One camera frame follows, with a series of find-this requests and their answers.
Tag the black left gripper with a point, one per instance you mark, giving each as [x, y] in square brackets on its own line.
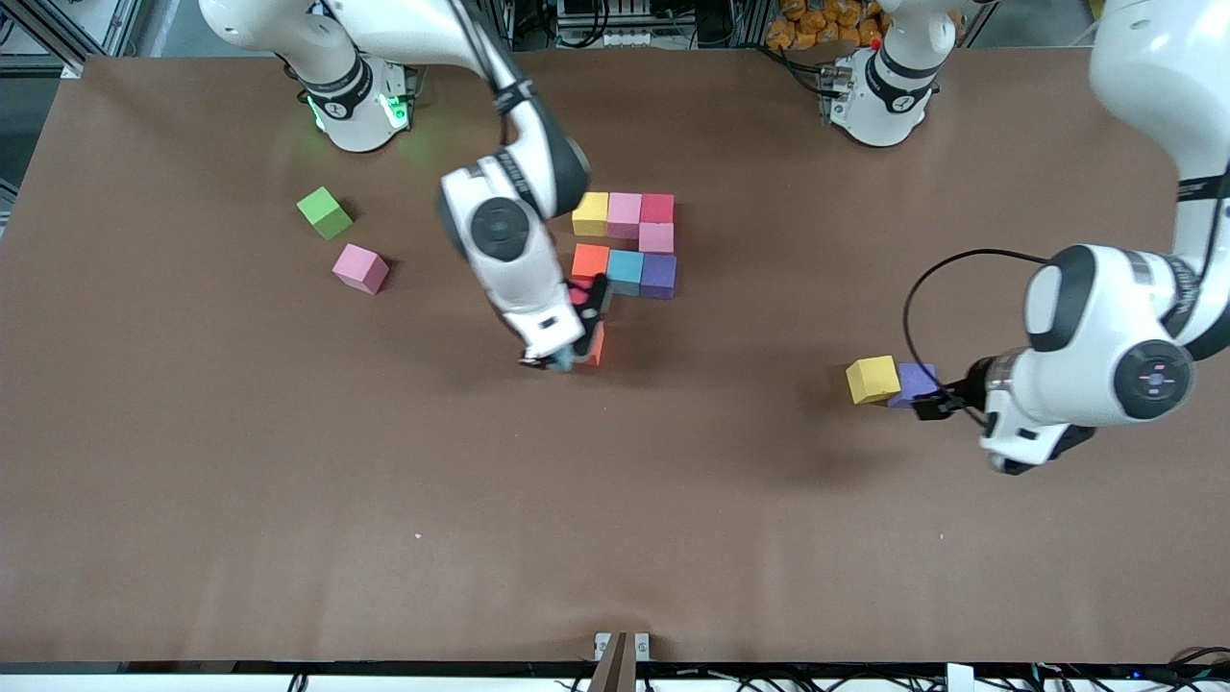
[964, 392]

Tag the blue foam cube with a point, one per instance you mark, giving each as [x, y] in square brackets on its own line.
[626, 271]
[565, 362]

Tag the orange foam cube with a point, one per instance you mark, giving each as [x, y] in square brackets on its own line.
[597, 346]
[590, 261]

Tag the yellow foam cube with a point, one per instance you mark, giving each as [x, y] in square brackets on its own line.
[590, 213]
[872, 379]

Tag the red foam cube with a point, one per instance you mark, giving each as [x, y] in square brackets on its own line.
[578, 295]
[657, 209]

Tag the purple foam cube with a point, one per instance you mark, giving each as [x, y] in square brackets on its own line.
[658, 277]
[915, 380]

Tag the pink foam cube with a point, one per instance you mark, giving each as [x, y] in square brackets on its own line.
[625, 215]
[360, 267]
[656, 238]

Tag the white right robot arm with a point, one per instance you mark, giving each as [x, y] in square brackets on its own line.
[509, 259]

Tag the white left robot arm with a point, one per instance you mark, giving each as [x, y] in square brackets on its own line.
[1105, 336]

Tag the green foam cube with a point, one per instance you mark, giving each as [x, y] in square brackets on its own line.
[325, 213]

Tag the white paper label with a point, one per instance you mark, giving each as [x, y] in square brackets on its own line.
[960, 678]

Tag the small white power strip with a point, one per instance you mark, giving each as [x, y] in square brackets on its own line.
[629, 38]

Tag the pile of orange fruit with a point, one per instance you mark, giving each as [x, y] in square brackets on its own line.
[817, 24]

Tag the grey metal table bracket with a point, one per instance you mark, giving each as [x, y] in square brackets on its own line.
[642, 646]

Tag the brown upright post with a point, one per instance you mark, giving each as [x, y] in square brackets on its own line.
[615, 668]

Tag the aluminium frame profile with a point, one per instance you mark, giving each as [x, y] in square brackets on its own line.
[69, 67]

